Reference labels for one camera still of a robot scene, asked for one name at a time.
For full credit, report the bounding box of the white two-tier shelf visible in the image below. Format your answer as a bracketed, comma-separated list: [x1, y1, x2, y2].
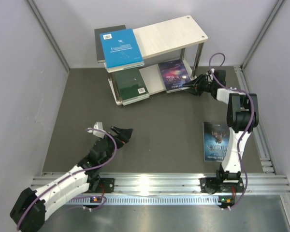
[109, 15, 208, 106]

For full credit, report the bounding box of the slotted cable duct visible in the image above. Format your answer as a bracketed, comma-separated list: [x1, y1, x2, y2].
[66, 194, 226, 206]

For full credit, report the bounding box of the purple galaxy cover book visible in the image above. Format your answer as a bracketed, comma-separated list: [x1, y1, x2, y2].
[158, 59, 191, 93]

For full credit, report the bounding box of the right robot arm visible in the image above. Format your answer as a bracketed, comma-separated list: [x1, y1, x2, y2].
[183, 69, 259, 192]

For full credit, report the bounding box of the black glossy book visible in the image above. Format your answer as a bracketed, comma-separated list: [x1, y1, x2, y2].
[94, 25, 126, 63]

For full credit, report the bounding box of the bright blue book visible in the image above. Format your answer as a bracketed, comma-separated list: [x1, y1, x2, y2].
[100, 29, 145, 73]

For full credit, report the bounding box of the aluminium front rail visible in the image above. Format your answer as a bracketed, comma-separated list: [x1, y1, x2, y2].
[29, 172, 290, 196]

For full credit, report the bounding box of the dark blue Wuthering Heights book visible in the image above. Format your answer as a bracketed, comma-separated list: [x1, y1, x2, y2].
[203, 122, 230, 162]

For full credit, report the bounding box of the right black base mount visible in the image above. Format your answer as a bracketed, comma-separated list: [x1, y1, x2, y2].
[200, 177, 244, 195]

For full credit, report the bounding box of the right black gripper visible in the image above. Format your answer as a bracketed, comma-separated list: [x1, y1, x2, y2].
[183, 74, 216, 96]

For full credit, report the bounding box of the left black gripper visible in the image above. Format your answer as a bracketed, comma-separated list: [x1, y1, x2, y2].
[99, 126, 133, 165]

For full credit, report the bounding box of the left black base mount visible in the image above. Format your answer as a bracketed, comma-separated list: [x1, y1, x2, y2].
[94, 178, 115, 194]

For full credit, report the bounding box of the dark green book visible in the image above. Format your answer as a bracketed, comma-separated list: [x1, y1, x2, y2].
[115, 68, 149, 101]

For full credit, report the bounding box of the pale grey-green book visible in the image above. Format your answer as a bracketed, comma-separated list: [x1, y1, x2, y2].
[122, 94, 150, 106]

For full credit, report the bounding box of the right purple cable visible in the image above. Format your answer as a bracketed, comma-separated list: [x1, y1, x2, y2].
[208, 53, 254, 201]

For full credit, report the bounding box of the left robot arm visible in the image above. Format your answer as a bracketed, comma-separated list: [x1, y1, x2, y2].
[10, 122, 133, 232]

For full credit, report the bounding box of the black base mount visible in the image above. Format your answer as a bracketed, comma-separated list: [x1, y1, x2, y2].
[200, 177, 244, 195]
[94, 178, 115, 194]

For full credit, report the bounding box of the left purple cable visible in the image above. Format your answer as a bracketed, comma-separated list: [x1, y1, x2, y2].
[16, 128, 118, 232]

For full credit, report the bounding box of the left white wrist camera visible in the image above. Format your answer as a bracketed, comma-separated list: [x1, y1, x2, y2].
[86, 122, 105, 138]

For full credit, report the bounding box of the purple cable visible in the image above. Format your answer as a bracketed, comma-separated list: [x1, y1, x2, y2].
[16, 128, 118, 232]
[208, 53, 254, 201]

